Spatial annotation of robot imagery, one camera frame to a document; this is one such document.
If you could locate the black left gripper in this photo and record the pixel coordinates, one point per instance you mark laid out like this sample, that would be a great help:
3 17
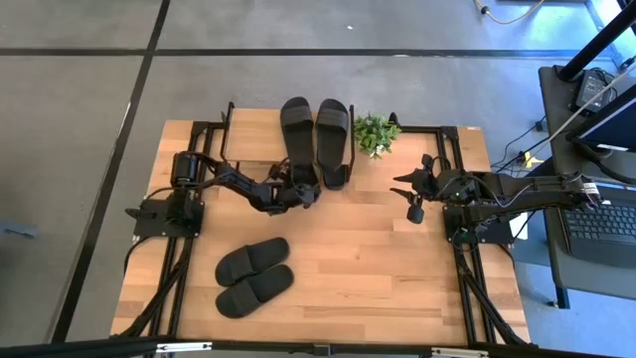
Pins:
303 195

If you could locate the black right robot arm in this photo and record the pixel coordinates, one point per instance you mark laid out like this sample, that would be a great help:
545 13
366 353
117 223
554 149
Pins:
522 191

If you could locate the white paper sheet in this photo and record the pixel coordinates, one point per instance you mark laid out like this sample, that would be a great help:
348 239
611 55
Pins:
519 224

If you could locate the small yellow floor object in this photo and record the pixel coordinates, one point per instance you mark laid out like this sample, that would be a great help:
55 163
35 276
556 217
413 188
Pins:
530 160

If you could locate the black laptop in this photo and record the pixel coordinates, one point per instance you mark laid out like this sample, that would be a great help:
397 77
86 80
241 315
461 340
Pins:
601 229

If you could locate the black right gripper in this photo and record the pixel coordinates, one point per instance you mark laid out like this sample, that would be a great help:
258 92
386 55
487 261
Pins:
432 184

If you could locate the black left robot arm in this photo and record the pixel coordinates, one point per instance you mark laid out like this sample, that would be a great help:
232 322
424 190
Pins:
238 184

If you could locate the black power adapter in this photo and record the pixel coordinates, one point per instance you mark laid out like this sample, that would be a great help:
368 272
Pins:
591 87

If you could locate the green plant in white pot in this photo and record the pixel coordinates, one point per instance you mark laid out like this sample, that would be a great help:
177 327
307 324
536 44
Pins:
375 133

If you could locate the grey desk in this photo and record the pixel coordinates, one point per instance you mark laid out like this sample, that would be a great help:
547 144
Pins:
596 281

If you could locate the black rig crossbar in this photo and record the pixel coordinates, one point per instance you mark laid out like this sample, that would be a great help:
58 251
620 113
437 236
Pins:
278 344

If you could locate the black desk monitor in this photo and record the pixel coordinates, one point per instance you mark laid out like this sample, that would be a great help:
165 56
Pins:
616 124

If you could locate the wooden shelf with black frame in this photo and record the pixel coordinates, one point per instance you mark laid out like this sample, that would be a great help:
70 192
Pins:
253 134

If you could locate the black camera stand pole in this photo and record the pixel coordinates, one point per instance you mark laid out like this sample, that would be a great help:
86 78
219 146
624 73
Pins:
596 45

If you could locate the black aluminium rig frame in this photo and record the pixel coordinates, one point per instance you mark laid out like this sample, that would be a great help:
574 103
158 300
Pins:
422 129
180 288

